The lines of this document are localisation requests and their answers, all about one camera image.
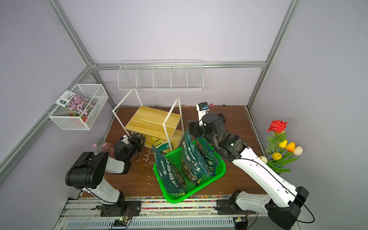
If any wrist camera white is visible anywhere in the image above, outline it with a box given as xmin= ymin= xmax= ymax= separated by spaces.
xmin=119 ymin=135 xmax=130 ymax=144
xmin=196 ymin=102 xmax=209 ymax=126

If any white frame wooden shelf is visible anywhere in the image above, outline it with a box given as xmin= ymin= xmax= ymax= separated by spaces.
xmin=112 ymin=88 xmax=184 ymax=152

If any pink flower seed packet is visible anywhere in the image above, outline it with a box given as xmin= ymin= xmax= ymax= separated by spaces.
xmin=55 ymin=90 xmax=95 ymax=122

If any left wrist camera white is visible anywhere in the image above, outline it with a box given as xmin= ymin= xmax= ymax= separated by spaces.
xmin=119 ymin=135 xmax=130 ymax=144

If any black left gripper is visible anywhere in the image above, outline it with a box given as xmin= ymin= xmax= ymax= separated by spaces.
xmin=125 ymin=131 xmax=145 ymax=161

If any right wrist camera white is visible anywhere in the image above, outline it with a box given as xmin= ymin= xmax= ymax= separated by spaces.
xmin=196 ymin=102 xmax=209 ymax=126

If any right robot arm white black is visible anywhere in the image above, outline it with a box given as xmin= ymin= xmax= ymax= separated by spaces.
xmin=188 ymin=113 xmax=309 ymax=230

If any metal base rail frame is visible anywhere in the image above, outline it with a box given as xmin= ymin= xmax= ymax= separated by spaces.
xmin=55 ymin=195 xmax=280 ymax=230

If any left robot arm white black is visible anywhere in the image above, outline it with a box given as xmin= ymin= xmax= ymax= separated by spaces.
xmin=65 ymin=133 xmax=146 ymax=219

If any green plastic mesh tray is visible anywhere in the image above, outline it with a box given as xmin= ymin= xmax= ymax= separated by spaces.
xmin=152 ymin=137 xmax=226 ymax=204

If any dark green soil bag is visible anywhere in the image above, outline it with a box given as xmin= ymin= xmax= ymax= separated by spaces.
xmin=152 ymin=145 xmax=186 ymax=196
xmin=181 ymin=129 xmax=216 ymax=185

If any white wire wall basket long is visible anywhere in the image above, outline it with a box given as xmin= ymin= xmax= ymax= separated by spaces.
xmin=117 ymin=59 xmax=205 ymax=91

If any colourful green fertilizer bag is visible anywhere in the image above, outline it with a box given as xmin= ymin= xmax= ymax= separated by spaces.
xmin=196 ymin=137 xmax=219 ymax=173

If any pink spray bottle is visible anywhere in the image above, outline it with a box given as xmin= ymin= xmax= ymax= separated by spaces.
xmin=93 ymin=139 xmax=115 ymax=153

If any artificial flower bouquet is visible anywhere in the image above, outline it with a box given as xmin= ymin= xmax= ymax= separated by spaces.
xmin=259 ymin=120 xmax=303 ymax=175

